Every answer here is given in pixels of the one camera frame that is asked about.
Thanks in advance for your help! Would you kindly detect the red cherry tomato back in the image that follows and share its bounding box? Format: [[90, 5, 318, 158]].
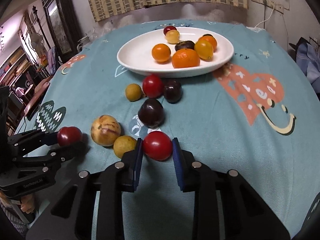
[[142, 75, 164, 99]]

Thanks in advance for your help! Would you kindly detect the red cherry tomato front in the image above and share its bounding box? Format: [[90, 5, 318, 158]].
[[143, 131, 172, 161]]

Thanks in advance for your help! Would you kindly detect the yellow spotted fruit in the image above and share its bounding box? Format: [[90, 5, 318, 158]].
[[165, 29, 180, 44]]

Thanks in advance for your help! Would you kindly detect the large red plum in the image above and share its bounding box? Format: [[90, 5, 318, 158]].
[[163, 25, 177, 35]]

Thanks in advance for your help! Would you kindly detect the large orange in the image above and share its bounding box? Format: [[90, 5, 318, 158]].
[[171, 48, 200, 68], [199, 34, 217, 51]]

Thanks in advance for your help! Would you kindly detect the standing fan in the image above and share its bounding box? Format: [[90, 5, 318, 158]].
[[29, 33, 44, 55]]

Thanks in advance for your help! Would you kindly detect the dark brown rotten fruit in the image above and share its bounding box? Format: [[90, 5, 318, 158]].
[[175, 40, 195, 51]]

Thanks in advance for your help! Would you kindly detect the person hand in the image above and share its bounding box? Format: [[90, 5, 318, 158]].
[[21, 193, 35, 214]]

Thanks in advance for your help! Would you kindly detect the green yellow small fruit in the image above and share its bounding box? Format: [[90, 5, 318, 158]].
[[113, 135, 137, 159], [125, 83, 143, 102]]

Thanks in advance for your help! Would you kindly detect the dark purple plum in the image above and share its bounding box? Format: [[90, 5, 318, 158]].
[[164, 80, 182, 103], [138, 99, 165, 128]]

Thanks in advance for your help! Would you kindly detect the white power cable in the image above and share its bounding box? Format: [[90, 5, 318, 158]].
[[254, 4, 276, 29]]

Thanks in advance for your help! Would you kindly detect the red cherry tomato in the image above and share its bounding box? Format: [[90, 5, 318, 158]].
[[143, 131, 172, 161], [142, 75, 164, 99]]

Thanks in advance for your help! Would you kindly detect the white kettle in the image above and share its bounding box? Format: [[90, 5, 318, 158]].
[[77, 36, 91, 52]]

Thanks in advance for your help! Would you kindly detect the dark framed mirror cabinet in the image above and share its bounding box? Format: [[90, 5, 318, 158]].
[[42, 0, 82, 62]]

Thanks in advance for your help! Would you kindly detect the dark purple plum back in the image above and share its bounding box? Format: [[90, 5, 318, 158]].
[[164, 80, 182, 103]]

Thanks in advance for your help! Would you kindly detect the beige striped melon pear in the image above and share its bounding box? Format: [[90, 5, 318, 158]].
[[91, 115, 121, 147]]

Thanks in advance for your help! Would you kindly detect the green yellow small fruit front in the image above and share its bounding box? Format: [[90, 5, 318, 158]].
[[113, 135, 137, 159]]

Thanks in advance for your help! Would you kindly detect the bookshelf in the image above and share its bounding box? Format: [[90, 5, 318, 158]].
[[1, 46, 32, 86]]

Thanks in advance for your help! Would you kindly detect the green yellow small fruit back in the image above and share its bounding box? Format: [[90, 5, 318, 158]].
[[125, 83, 143, 102]]

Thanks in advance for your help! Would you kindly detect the wall power strip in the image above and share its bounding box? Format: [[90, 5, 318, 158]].
[[251, 0, 284, 14]]

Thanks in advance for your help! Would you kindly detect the small orange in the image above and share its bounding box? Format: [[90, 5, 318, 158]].
[[151, 43, 171, 63], [194, 40, 214, 61]]

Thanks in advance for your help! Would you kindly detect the blue clothes pile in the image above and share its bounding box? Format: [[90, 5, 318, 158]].
[[296, 42, 320, 94]]

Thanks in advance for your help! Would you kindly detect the teal patterned tablecloth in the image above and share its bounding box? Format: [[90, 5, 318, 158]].
[[15, 18, 320, 240]]

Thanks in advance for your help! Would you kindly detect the wooden chair with cushion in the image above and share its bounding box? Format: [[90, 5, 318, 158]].
[[20, 75, 54, 121]]

